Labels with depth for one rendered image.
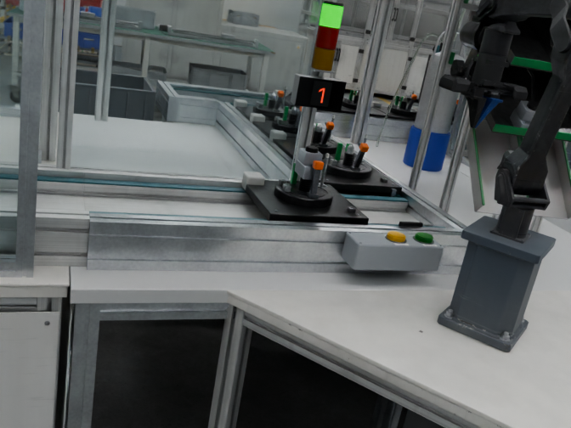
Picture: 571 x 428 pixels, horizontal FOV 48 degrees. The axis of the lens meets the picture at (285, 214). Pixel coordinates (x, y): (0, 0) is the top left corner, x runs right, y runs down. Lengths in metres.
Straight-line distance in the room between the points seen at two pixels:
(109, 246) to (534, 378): 0.82
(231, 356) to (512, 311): 0.56
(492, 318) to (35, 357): 0.86
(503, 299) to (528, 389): 0.17
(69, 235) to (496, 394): 0.81
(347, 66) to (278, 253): 9.37
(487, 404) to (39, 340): 0.80
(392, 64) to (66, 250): 9.83
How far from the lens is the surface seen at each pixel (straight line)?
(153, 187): 1.53
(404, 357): 1.17
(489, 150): 1.77
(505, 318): 1.29
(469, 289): 1.28
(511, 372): 1.24
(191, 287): 1.25
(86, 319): 1.27
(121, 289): 1.23
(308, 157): 1.47
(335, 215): 1.45
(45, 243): 1.28
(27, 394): 1.36
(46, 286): 1.24
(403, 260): 1.40
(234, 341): 1.32
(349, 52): 10.63
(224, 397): 1.39
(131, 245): 1.28
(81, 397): 1.37
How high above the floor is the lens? 1.43
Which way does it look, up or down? 19 degrees down
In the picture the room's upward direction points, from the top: 10 degrees clockwise
